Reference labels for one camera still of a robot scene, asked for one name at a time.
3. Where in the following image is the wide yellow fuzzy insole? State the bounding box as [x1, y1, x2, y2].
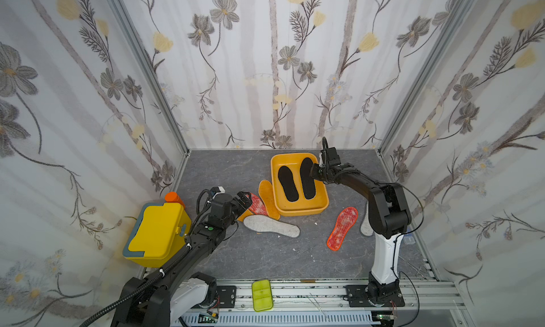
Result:
[237, 210, 253, 222]

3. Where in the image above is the orange cylinder bottle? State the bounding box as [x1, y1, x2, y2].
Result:
[165, 191, 185, 207]

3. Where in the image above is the red white patterned insole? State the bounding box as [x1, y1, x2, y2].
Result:
[248, 193, 268, 216]

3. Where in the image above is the yellow lidded lunch box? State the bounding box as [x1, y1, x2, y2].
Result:
[122, 203, 192, 268]

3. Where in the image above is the black insole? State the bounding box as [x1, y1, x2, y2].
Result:
[299, 157, 316, 200]
[278, 166, 299, 202]

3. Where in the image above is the red insole right side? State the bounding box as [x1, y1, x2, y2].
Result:
[326, 207, 359, 252]

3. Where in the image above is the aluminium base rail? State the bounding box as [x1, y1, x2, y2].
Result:
[170, 279, 474, 326]

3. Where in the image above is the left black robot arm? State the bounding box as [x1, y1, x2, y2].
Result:
[82, 187, 253, 326]

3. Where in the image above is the grey felt insole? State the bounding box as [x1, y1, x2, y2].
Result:
[360, 202, 374, 237]
[243, 215, 300, 238]

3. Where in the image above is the narrow yellow fuzzy insole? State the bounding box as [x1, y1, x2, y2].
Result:
[258, 180, 280, 220]

